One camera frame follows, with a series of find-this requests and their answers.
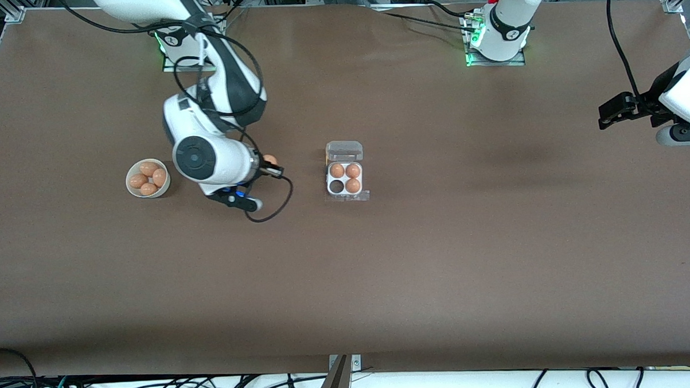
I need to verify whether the clear plastic egg carton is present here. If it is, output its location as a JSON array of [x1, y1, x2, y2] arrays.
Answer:
[[323, 139, 371, 204]]

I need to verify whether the white round bowl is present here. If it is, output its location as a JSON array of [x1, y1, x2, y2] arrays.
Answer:
[[125, 158, 172, 199]]

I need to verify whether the dark metal strut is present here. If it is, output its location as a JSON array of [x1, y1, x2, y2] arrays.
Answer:
[[313, 355, 353, 388]]

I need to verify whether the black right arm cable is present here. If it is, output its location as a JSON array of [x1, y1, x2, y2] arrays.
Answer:
[[57, 0, 296, 230]]

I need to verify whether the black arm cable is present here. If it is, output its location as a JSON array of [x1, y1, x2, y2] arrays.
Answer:
[[57, 0, 296, 230], [605, 0, 673, 117]]

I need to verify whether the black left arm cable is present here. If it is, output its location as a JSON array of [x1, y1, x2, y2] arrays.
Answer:
[[605, 0, 673, 117]]

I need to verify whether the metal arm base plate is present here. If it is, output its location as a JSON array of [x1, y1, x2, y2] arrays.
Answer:
[[462, 10, 528, 69], [161, 14, 227, 73]]

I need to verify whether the thin black base cable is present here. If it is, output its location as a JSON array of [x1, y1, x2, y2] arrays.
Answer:
[[371, 0, 484, 36]]

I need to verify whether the small metal bracket plate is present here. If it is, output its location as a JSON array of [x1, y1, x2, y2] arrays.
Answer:
[[328, 354, 362, 374]]

